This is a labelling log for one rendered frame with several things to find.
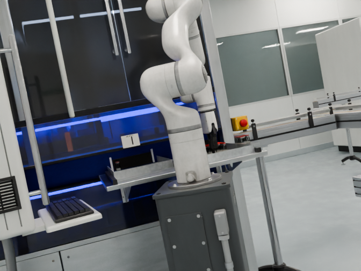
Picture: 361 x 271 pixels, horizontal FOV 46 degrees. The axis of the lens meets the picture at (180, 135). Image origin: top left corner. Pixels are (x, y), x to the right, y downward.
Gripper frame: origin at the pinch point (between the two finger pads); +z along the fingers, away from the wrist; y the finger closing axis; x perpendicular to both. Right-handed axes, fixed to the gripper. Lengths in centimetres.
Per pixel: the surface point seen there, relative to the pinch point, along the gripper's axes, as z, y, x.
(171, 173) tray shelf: 6.6, 21.6, -26.9
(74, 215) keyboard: 12, 31, -67
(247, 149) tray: 3.8, 18.9, 8.6
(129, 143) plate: -7.1, -18.2, -36.4
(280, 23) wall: -137, -479, 315
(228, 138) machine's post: 0.7, -18.5, 14.8
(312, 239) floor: 94, -93, 93
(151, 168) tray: 4.1, 7.7, -32.2
